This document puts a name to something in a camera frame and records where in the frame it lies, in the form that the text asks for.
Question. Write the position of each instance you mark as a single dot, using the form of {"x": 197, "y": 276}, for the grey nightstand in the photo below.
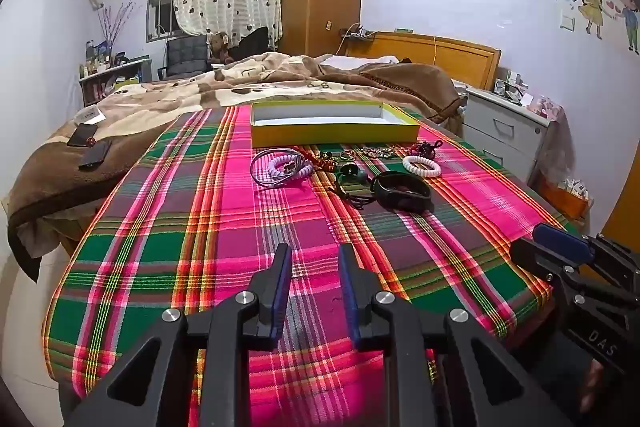
{"x": 500, "y": 132}

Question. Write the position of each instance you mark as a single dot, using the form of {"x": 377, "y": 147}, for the thin purple hair band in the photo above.
{"x": 253, "y": 168}

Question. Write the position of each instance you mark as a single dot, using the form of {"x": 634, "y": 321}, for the orange bin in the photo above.
{"x": 565, "y": 202}

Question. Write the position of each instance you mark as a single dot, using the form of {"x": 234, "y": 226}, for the white pillow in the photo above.
{"x": 360, "y": 62}

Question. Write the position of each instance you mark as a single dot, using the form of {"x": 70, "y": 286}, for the purple flower branches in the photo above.
{"x": 115, "y": 24}

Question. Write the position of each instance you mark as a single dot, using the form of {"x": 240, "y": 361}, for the pink box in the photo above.
{"x": 542, "y": 107}

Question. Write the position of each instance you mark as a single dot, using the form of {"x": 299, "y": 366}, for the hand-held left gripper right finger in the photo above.
{"x": 349, "y": 302}

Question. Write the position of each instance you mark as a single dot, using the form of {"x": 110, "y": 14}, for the nightstand clutter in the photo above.
{"x": 510, "y": 87}

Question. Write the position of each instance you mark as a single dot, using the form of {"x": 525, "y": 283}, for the window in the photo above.
{"x": 160, "y": 19}

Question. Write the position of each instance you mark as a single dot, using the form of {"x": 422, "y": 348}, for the white card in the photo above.
{"x": 90, "y": 117}

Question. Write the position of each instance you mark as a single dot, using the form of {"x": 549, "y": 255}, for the white desk shelf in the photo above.
{"x": 125, "y": 69}

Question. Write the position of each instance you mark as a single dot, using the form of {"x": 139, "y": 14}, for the power strip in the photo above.
{"x": 357, "y": 34}

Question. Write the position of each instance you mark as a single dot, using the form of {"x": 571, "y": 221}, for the person's right hand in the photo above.
{"x": 595, "y": 382}

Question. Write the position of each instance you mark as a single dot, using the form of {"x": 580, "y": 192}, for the wooden bed headboard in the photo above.
{"x": 450, "y": 57}

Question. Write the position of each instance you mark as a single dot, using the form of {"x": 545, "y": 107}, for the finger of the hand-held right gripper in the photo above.
{"x": 532, "y": 257}
{"x": 560, "y": 242}

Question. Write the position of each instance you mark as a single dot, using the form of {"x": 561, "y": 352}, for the black wristband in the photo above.
{"x": 400, "y": 205}

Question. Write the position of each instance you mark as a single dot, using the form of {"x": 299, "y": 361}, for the brown patterned blanket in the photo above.
{"x": 150, "y": 107}

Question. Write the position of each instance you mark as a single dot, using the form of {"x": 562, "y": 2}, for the black phone with charm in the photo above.
{"x": 82, "y": 135}

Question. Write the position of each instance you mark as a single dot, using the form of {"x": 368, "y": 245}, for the brown teddy bear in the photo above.
{"x": 218, "y": 47}

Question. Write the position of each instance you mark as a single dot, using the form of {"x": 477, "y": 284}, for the group of desk bottles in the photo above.
{"x": 95, "y": 62}

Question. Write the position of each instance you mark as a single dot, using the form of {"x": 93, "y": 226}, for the yellow cardboard box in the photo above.
{"x": 325, "y": 136}

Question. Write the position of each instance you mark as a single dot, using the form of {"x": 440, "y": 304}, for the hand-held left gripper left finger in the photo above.
{"x": 283, "y": 294}

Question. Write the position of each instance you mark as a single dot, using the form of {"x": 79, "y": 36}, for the pink green plaid cloth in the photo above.
{"x": 200, "y": 232}

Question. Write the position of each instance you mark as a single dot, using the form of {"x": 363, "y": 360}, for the wall switch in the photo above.
{"x": 567, "y": 23}

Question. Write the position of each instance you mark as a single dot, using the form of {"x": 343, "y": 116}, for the black clothing pile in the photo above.
{"x": 252, "y": 42}

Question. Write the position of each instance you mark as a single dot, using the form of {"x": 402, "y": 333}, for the grey padded chair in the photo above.
{"x": 185, "y": 54}

